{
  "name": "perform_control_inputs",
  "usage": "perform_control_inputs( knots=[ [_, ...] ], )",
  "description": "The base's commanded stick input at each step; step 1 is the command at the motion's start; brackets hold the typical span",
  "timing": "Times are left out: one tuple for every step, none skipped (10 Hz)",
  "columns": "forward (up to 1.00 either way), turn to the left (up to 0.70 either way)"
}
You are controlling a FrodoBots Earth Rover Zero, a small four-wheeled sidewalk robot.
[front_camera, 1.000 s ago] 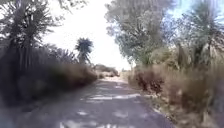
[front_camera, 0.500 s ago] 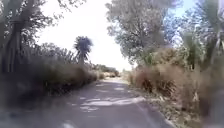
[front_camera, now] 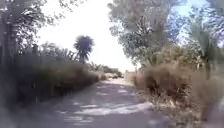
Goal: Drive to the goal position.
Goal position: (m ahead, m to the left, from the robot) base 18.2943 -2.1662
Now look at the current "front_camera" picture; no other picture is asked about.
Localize round-topped dark tree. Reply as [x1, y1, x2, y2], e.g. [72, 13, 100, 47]
[73, 34, 95, 64]

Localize grey dirt path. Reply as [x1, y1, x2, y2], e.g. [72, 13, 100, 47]
[19, 77, 181, 128]

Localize large leafy tree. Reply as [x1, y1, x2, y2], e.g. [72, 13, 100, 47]
[107, 0, 224, 73]

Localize dry brown grass verge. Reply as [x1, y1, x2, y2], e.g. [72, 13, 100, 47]
[123, 63, 224, 128]

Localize dark shaded bushes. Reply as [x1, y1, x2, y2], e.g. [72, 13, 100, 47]
[0, 43, 124, 111]

